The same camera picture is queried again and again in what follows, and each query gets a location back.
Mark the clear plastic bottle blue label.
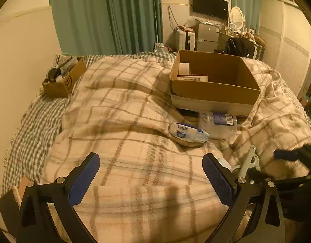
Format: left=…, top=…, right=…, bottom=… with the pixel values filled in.
left=198, top=111, right=237, bottom=140

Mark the Vinda tissue pack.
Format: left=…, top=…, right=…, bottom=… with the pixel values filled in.
left=169, top=122, right=209, bottom=143

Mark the medicine box with barcode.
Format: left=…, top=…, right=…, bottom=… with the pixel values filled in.
left=177, top=74, right=208, bottom=82

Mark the white tape roll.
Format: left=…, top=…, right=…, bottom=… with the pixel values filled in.
left=179, top=63, right=190, bottom=75

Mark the green gingham bed sheet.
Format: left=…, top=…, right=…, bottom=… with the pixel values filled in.
left=1, top=52, right=180, bottom=193

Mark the white louvered wardrobe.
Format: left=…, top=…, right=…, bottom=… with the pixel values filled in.
left=259, top=0, right=311, bottom=96

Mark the beige plaid blanket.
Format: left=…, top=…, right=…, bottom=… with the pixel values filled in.
left=40, top=55, right=311, bottom=242

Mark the large open cardboard box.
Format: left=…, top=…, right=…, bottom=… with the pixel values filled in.
left=170, top=50, right=261, bottom=116

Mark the chair with black jacket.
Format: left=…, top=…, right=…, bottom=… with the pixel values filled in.
left=214, top=37, right=257, bottom=59

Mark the small cardboard box with clutter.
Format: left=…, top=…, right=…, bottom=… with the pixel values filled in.
left=42, top=54, right=86, bottom=98

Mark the silver mini fridge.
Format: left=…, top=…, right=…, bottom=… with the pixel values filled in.
left=195, top=24, right=219, bottom=53

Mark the white suitcase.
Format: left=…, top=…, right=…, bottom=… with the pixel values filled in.
left=172, top=30, right=196, bottom=52

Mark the white oval vanity mirror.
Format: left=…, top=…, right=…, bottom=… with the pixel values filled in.
left=228, top=6, right=245, bottom=31

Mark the large water jug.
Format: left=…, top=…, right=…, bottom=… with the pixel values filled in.
left=153, top=43, right=169, bottom=54

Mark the green curtain right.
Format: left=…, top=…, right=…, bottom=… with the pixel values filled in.
left=232, top=0, right=261, bottom=35

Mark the green curtain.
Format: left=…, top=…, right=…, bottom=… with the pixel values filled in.
left=49, top=0, right=163, bottom=55
left=232, top=0, right=261, bottom=35

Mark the green curtain left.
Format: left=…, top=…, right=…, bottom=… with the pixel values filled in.
left=49, top=0, right=163, bottom=55

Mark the black wall television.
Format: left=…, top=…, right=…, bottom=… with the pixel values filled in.
left=193, top=0, right=228, bottom=20

